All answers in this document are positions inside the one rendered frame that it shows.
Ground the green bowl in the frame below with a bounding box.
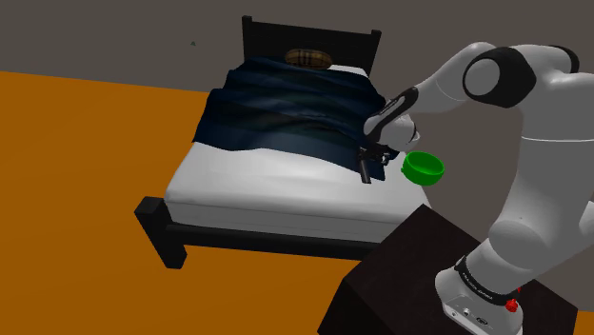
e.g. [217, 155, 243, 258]
[400, 150, 446, 187]

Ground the dark blue blanket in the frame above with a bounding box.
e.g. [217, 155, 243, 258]
[191, 55, 401, 182]

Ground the dark robot stand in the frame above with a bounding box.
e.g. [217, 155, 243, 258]
[317, 203, 580, 335]

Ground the black framed bed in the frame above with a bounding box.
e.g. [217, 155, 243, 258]
[133, 14, 433, 270]

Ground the brown plaid pillow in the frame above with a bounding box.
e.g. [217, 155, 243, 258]
[284, 48, 333, 70]

